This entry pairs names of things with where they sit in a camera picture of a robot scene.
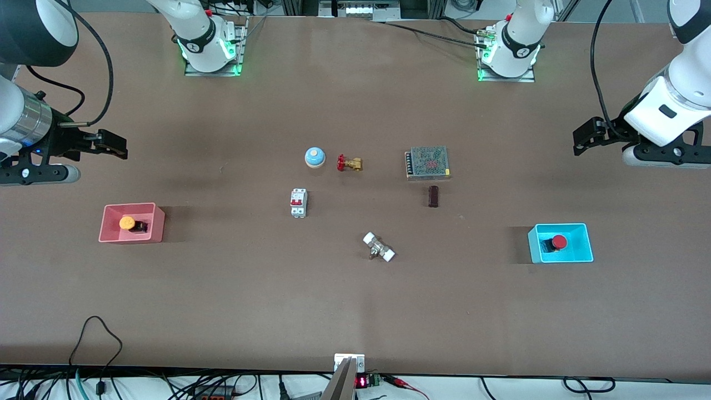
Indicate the white red circuit breaker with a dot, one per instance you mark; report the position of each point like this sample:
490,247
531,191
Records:
298,203

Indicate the metal valve white caps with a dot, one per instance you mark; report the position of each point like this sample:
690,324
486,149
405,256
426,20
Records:
379,247

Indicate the metal mesh power supply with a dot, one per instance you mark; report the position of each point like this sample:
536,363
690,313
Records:
427,162

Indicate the red push button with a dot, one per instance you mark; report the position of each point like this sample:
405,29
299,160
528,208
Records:
558,241

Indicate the yellow push button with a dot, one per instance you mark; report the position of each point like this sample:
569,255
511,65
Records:
128,223

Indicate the blue round bell button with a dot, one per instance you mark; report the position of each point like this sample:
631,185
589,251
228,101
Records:
315,157

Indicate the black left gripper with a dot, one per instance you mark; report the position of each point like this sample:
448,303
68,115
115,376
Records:
611,133

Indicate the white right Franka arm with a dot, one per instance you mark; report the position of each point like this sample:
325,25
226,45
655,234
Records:
197,30

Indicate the cyan plastic bin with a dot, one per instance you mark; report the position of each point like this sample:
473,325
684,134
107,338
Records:
577,244

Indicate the dark brown rectangular block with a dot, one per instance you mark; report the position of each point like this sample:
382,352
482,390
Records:
433,196

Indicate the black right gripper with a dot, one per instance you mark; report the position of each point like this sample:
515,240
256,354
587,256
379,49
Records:
62,142

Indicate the red digit display module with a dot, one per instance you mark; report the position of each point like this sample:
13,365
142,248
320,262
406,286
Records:
364,381

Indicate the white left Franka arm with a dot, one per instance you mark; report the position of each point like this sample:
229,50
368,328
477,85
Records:
677,94

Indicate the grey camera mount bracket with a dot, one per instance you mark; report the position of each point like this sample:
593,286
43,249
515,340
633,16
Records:
343,378

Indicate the pink plastic bin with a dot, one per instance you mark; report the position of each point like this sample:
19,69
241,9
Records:
147,228

